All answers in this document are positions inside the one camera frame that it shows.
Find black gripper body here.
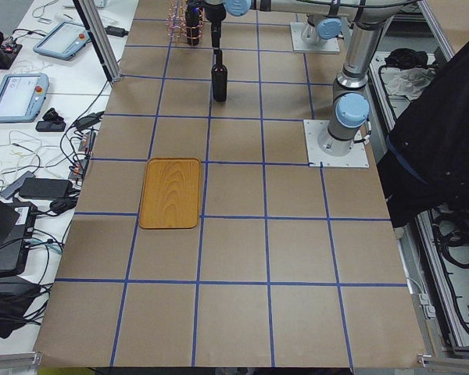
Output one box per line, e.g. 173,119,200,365
202,0,226,24

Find dark wine bottle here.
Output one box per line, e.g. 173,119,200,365
211,49,227,102
184,4,201,46

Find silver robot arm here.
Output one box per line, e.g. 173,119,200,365
187,1,410,156
244,10,342,54

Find wooden tray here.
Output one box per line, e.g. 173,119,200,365
138,158,201,230

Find blue teach pendant far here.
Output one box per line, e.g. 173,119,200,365
33,21,91,61

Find blue teach pendant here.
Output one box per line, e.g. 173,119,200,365
33,21,91,61
0,73,49,123

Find blue teach pendant near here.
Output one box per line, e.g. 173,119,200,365
0,73,49,123

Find black power adapter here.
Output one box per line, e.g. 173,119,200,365
19,177,72,200

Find black cloth cover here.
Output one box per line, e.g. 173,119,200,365
377,42,469,227

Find copper wire bottle basket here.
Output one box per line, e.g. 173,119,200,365
166,0,203,45

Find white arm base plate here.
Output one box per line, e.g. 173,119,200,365
290,19,341,54
303,120,369,168

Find aluminium frame post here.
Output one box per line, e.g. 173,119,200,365
73,0,121,84

